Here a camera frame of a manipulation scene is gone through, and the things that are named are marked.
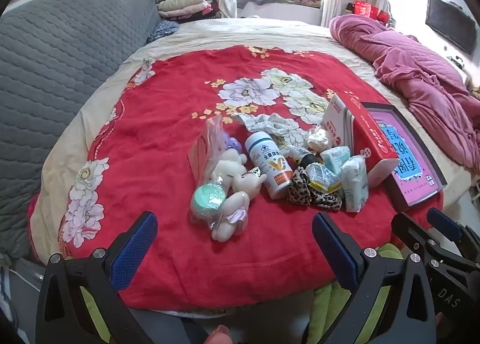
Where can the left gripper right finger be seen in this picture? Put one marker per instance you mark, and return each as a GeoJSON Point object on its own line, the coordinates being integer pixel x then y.
{"type": "Point", "coordinates": [408, 315]}

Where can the blue patterned pillow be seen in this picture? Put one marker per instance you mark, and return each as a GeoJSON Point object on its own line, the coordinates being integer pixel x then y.
{"type": "Point", "coordinates": [163, 29]}

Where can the dark tray with pink book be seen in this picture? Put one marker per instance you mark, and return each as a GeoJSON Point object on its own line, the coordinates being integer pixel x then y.
{"type": "Point", "coordinates": [417, 177]}

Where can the folded clothes pile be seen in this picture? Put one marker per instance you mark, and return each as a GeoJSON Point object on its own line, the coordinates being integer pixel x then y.
{"type": "Point", "coordinates": [185, 11]}

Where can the pink crumpled duvet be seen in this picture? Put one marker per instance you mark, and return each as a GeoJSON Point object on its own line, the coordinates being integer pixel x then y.
{"type": "Point", "coordinates": [433, 89]}

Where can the pink teddy bear with crown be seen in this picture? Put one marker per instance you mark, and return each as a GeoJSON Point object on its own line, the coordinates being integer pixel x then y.
{"type": "Point", "coordinates": [318, 139]}

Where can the red gift bags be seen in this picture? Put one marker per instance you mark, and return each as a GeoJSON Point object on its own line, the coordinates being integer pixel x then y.
{"type": "Point", "coordinates": [379, 10]}

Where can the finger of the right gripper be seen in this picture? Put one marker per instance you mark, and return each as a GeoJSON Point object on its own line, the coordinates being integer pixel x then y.
{"type": "Point", "coordinates": [445, 225]}
{"type": "Point", "coordinates": [416, 239]}

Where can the purple satin scrunchie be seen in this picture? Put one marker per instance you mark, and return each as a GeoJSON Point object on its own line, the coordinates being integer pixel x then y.
{"type": "Point", "coordinates": [232, 143]}

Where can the white supplement bottle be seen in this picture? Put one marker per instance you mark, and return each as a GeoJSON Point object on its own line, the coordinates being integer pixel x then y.
{"type": "Point", "coordinates": [266, 155]}

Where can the light blue tissue pack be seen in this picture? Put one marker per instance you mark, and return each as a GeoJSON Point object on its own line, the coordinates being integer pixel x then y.
{"type": "Point", "coordinates": [335, 157]}

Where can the beige bed sheet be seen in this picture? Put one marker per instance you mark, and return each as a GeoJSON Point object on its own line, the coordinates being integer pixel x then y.
{"type": "Point", "coordinates": [225, 30]}

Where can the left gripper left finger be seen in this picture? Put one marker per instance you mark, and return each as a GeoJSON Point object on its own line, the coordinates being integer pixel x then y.
{"type": "Point", "coordinates": [62, 314]}

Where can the red cardboard box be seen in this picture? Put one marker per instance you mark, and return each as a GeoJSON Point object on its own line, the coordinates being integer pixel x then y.
{"type": "Point", "coordinates": [349, 123]}

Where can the grey quilted headboard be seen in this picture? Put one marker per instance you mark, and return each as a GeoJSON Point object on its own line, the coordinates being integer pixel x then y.
{"type": "Point", "coordinates": [54, 55]}

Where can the pink bag with headband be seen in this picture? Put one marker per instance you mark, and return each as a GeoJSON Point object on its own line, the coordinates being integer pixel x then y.
{"type": "Point", "coordinates": [207, 150]}

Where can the white floral scrunchie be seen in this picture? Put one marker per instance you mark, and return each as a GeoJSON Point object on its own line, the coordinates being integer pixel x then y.
{"type": "Point", "coordinates": [283, 131]}

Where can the red floral blanket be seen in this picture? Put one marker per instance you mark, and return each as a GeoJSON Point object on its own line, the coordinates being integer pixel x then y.
{"type": "Point", "coordinates": [137, 161]}

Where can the leopard print scrunchie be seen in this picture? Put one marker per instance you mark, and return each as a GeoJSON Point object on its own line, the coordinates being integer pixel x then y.
{"type": "Point", "coordinates": [301, 193]}

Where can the operator hand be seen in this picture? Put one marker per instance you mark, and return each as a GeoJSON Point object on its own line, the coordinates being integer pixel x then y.
{"type": "Point", "coordinates": [220, 335]}

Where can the black wall television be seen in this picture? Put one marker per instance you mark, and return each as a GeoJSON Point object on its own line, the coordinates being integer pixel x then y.
{"type": "Point", "coordinates": [452, 24]}

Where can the cream plush rabbit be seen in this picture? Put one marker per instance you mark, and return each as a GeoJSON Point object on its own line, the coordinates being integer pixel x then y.
{"type": "Point", "coordinates": [231, 173]}

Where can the green makeup sponge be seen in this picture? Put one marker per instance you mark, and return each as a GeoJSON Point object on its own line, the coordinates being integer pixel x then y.
{"type": "Point", "coordinates": [207, 200]}

